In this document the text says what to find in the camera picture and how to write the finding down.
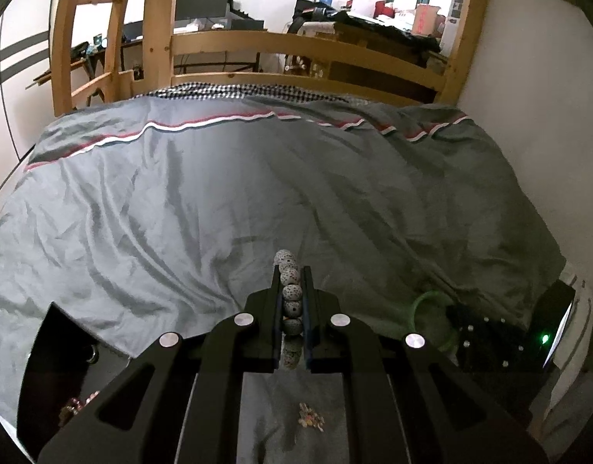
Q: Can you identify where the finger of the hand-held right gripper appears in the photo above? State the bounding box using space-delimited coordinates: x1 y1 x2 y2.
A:
445 304 536 336
457 333 546 374

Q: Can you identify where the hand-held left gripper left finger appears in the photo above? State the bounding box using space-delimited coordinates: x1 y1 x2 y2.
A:
38 265 284 464

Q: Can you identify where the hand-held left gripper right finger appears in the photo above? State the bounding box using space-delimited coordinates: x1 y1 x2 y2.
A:
302 265 551 464

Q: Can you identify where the grey bead bracelet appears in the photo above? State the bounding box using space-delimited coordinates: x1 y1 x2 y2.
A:
273 250 305 373

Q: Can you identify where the green jade bangle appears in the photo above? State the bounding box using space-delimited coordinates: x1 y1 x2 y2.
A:
411 291 460 355

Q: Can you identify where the pale crystal bead bracelet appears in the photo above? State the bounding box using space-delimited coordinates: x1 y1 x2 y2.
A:
296 402 326 432

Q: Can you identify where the black jewelry box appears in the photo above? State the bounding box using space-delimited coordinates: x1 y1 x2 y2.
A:
16 302 350 464

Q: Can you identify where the pink crystal bead bracelet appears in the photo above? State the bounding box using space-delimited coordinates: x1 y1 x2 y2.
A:
58 396 98 427

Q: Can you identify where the grey and white striped duvet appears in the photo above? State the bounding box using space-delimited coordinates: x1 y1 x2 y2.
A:
0 93 593 445

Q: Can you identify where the black and white checkered sheet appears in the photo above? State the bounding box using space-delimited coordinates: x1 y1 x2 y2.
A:
134 84 367 106

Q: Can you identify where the wooden table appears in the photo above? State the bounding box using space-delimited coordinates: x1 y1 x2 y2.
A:
284 22 449 95

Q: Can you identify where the dark desk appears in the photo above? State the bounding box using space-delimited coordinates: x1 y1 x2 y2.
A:
71 12 267 75

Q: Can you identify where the pile of black clothes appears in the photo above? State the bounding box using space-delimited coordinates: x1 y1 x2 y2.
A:
289 0 443 55

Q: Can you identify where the black computer monitor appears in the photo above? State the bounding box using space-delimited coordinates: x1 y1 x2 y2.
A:
174 0 232 21

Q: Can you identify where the wooden ladder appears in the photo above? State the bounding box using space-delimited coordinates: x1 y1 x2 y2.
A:
52 0 181 118

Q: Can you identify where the white wardrobe with grey stripes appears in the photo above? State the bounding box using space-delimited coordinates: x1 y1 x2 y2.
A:
0 0 67 204

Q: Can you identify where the wooden bed frame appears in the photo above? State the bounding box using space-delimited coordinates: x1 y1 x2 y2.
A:
52 0 491 118

